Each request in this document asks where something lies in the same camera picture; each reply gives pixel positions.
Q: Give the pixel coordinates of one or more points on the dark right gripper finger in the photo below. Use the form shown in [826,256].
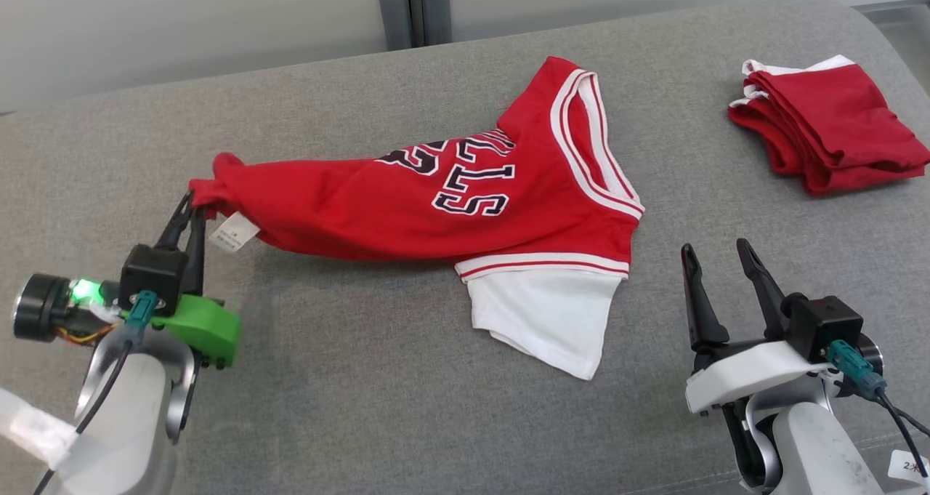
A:
[769,299]
[705,320]

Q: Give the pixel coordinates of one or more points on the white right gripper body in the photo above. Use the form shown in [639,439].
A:
[748,379]

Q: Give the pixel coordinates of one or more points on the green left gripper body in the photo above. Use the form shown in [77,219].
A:
[207,328]

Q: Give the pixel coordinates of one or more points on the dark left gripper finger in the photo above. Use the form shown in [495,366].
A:
[173,233]
[196,255]

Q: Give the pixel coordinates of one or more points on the red basketball jersey white stripes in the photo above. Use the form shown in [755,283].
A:
[349,204]

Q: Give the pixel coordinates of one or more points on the red shorts white trim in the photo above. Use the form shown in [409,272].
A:
[835,124]

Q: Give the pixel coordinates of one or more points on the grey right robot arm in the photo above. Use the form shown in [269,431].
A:
[821,451]

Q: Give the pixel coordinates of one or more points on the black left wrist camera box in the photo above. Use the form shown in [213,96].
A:
[152,277]

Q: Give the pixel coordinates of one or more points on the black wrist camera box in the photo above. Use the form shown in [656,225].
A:
[152,277]
[825,328]

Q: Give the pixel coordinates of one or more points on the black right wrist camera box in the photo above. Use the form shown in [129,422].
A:
[825,328]

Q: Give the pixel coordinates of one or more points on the grey partition post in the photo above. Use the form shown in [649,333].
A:
[414,8]

